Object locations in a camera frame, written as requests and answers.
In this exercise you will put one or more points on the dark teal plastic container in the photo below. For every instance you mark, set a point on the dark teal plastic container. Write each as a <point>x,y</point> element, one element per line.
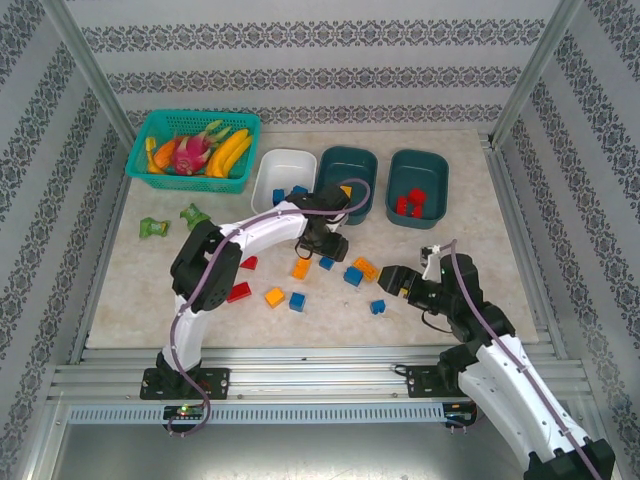
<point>425,170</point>
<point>345,167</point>

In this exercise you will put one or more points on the yellow toy banana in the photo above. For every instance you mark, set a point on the yellow toy banana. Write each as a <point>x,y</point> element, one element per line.
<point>239,155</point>
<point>227,147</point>

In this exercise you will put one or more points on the small circuit board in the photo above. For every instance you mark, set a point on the small circuit board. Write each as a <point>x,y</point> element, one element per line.
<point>457,415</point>
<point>184,411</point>

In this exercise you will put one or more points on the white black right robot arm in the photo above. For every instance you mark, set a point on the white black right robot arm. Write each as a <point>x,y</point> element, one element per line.
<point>525,400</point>

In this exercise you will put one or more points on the blue lego brick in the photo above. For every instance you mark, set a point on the blue lego brick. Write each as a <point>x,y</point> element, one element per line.
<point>297,301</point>
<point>378,306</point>
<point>353,275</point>
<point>327,263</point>
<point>299,190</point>
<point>278,196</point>

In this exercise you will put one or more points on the small yellow toy fruit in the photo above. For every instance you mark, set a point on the small yellow toy fruit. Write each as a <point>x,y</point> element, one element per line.
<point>149,152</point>

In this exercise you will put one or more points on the aluminium mounting rail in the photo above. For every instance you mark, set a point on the aluminium mounting rail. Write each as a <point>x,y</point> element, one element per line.
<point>320,375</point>

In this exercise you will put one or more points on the aluminium side rail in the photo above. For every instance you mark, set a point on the aluminium side rail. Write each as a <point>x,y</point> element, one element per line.
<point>512,200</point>
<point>114,225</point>

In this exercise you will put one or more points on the orange toy fruit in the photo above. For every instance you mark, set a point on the orange toy fruit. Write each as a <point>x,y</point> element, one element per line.
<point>164,154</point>

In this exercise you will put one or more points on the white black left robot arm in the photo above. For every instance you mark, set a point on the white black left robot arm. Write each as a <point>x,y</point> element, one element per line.
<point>205,280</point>

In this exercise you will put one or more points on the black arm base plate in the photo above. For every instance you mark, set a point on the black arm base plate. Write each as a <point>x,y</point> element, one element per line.
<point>215,382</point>
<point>420,382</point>

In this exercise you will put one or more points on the white plastic container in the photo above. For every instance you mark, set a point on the white plastic container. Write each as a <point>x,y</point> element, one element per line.
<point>280,170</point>

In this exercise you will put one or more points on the pink toy dragon fruit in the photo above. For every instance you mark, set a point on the pink toy dragon fruit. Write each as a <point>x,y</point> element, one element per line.
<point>189,155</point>

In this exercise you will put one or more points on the long orange lego brick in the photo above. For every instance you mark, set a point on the long orange lego brick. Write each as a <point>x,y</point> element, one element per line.
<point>365,268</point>

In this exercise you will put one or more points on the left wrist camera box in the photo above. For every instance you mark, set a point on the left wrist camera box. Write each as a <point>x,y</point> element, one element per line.
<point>337,223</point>

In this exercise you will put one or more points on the green candy wrapper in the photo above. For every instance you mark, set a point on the green candy wrapper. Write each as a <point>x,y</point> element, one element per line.
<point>195,215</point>
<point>154,227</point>

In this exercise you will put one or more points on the aluminium frame post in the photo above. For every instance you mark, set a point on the aluminium frame post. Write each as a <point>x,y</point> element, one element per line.
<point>542,60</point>
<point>82,60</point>

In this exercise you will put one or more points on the teal plastic mesh basket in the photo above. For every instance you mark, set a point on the teal plastic mesh basket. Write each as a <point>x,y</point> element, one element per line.
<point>200,185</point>

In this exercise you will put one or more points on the long red lego brick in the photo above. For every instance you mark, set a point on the long red lego brick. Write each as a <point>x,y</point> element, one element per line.
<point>250,263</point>
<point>241,292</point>

